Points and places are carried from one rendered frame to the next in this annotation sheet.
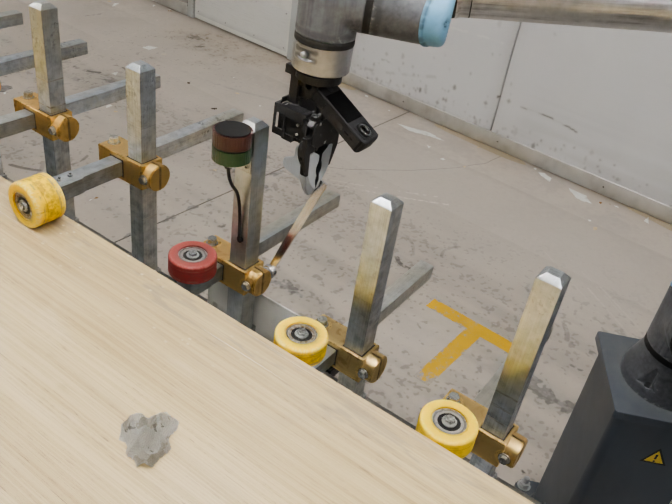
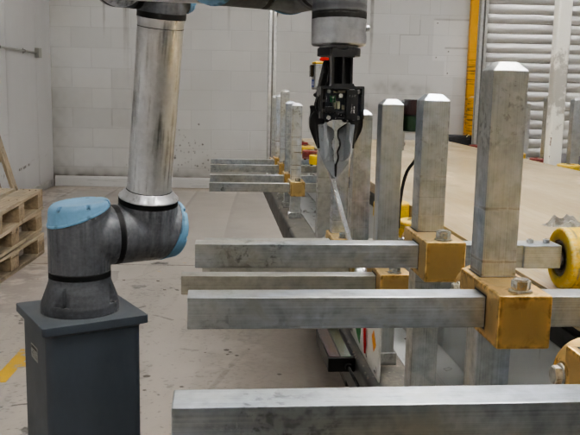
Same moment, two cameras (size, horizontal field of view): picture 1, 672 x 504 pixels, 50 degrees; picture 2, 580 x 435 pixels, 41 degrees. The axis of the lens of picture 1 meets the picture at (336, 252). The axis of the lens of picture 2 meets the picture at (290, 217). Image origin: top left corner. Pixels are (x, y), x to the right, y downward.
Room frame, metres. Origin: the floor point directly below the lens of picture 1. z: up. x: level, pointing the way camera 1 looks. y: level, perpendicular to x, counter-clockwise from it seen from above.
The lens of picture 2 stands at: (1.89, 1.09, 1.15)
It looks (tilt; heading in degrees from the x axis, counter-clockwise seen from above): 9 degrees down; 234
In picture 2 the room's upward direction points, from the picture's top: 1 degrees clockwise
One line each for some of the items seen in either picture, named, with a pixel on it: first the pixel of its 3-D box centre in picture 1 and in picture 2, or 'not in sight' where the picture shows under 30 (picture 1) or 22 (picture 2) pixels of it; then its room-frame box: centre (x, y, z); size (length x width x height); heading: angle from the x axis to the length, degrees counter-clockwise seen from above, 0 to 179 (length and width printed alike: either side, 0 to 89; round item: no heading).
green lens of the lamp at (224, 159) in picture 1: (231, 151); (419, 122); (0.97, 0.18, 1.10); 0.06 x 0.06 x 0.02
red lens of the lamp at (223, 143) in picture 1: (232, 136); (419, 107); (0.97, 0.18, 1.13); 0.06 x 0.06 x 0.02
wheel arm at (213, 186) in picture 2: not in sight; (272, 187); (0.35, -1.15, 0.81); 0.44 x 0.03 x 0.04; 150
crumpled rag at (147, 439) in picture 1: (146, 431); (565, 219); (0.58, 0.19, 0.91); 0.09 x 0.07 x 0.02; 4
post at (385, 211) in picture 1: (362, 326); (357, 233); (0.89, -0.06, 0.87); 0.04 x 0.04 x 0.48; 60
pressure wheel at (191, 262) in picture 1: (192, 279); not in sight; (0.96, 0.23, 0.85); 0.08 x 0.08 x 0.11
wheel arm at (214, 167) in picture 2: not in sight; (263, 168); (0.10, -1.58, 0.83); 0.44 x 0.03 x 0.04; 150
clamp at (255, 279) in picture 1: (232, 267); (388, 280); (1.02, 0.18, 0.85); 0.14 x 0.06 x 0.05; 60
